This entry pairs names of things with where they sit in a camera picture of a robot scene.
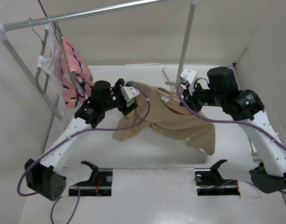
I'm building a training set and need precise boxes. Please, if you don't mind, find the pink patterned garment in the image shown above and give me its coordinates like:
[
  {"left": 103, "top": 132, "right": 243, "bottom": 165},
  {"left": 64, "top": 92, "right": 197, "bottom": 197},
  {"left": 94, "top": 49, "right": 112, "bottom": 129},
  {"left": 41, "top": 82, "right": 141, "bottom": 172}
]
[{"left": 61, "top": 38, "right": 94, "bottom": 108}]

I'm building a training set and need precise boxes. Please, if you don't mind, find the grey hanger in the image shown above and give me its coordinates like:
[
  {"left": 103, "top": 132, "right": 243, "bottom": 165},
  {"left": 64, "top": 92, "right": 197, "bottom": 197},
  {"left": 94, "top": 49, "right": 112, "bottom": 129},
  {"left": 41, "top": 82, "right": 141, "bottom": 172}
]
[{"left": 35, "top": 23, "right": 62, "bottom": 94}]

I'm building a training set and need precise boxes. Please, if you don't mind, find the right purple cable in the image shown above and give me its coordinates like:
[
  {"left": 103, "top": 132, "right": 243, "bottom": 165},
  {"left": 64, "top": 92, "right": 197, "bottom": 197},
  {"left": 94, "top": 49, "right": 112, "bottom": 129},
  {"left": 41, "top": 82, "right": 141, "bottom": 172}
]
[{"left": 176, "top": 78, "right": 286, "bottom": 196}]

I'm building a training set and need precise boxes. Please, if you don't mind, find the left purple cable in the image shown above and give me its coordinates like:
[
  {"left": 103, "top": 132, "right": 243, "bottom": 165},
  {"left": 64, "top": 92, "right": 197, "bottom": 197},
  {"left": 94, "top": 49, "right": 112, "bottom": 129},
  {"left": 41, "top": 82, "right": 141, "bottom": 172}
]
[{"left": 16, "top": 81, "right": 151, "bottom": 224}]

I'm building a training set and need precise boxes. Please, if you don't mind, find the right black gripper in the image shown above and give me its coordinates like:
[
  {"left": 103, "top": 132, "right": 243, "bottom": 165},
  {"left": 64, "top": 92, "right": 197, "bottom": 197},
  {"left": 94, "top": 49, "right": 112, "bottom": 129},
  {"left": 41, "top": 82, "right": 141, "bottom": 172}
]
[{"left": 179, "top": 80, "right": 225, "bottom": 112}]

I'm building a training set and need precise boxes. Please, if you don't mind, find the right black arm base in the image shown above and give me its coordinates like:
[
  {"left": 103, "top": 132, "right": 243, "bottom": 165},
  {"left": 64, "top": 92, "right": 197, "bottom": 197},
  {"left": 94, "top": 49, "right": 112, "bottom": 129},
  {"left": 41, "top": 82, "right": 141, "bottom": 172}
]
[{"left": 194, "top": 160, "right": 241, "bottom": 196}]

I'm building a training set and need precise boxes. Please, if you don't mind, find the purple cable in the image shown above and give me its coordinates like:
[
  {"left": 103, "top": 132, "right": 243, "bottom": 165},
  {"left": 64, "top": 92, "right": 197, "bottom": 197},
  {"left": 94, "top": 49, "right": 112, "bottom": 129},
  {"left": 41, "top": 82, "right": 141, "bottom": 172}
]
[
  {"left": 16, "top": 81, "right": 151, "bottom": 224},
  {"left": 176, "top": 78, "right": 286, "bottom": 196}
]

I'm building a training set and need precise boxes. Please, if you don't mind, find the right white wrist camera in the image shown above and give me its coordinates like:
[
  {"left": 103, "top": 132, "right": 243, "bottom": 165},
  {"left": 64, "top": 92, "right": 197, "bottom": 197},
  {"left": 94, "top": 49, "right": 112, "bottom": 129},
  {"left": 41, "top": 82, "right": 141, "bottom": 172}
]
[{"left": 180, "top": 68, "right": 198, "bottom": 95}]

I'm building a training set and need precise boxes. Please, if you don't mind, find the white garment on hanger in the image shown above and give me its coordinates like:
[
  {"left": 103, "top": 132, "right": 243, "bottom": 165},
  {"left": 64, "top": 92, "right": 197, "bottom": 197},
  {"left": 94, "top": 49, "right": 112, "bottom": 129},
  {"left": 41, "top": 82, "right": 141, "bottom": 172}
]
[{"left": 37, "top": 24, "right": 63, "bottom": 94}]

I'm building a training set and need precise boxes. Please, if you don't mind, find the aluminium rail right side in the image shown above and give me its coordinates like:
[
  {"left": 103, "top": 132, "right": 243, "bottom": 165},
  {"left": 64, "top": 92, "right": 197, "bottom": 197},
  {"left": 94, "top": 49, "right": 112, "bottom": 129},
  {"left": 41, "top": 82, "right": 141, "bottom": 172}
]
[{"left": 226, "top": 63, "right": 281, "bottom": 187}]

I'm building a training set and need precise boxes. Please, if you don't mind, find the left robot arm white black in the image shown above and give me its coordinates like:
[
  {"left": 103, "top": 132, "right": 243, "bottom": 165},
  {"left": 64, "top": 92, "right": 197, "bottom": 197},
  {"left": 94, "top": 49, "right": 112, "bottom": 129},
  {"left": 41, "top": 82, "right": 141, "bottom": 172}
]
[{"left": 25, "top": 79, "right": 140, "bottom": 202}]

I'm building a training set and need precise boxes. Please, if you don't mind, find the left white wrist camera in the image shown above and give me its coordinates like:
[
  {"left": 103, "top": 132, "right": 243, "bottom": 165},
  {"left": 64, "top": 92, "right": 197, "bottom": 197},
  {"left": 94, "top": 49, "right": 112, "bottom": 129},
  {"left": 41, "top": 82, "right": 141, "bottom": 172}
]
[{"left": 121, "top": 86, "right": 140, "bottom": 103}]

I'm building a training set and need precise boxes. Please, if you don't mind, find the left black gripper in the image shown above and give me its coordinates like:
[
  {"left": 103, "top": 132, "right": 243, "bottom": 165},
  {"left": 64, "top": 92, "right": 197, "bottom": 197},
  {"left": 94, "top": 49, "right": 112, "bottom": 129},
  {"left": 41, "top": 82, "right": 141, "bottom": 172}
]
[{"left": 102, "top": 80, "right": 137, "bottom": 114}]

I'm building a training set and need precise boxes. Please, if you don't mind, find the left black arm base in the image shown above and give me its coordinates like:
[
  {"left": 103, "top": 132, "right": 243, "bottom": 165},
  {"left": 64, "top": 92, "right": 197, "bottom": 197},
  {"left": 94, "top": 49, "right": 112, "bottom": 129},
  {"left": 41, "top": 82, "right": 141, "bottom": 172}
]
[{"left": 74, "top": 161, "right": 113, "bottom": 197}]

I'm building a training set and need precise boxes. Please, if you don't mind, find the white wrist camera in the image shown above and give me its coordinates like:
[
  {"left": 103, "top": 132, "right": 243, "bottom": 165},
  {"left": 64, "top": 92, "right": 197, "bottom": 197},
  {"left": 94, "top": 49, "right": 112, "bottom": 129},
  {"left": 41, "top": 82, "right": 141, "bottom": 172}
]
[
  {"left": 180, "top": 68, "right": 198, "bottom": 95},
  {"left": 121, "top": 86, "right": 140, "bottom": 103}
]

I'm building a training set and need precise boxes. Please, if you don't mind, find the beige t shirt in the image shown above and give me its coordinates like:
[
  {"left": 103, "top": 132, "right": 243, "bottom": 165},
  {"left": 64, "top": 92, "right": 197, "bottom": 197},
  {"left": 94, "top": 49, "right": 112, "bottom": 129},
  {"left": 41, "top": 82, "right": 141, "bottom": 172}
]
[{"left": 113, "top": 81, "right": 216, "bottom": 155}]

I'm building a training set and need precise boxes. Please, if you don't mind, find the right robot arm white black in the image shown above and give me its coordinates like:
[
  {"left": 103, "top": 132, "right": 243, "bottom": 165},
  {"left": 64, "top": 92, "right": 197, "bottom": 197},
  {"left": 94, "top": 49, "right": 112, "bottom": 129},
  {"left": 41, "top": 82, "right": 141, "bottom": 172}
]
[{"left": 177, "top": 66, "right": 286, "bottom": 194}]

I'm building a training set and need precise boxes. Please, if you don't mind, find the metal clothes rack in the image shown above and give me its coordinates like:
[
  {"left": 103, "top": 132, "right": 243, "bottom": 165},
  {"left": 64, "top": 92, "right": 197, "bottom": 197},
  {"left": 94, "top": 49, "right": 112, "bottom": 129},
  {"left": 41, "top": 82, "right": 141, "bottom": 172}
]
[{"left": 0, "top": 0, "right": 198, "bottom": 122}]

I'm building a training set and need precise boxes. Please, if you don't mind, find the beige wooden hanger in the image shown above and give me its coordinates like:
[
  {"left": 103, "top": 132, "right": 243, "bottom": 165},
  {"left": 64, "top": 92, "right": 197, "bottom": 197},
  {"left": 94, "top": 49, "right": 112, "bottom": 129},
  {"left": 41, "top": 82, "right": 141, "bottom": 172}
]
[{"left": 157, "top": 81, "right": 180, "bottom": 106}]

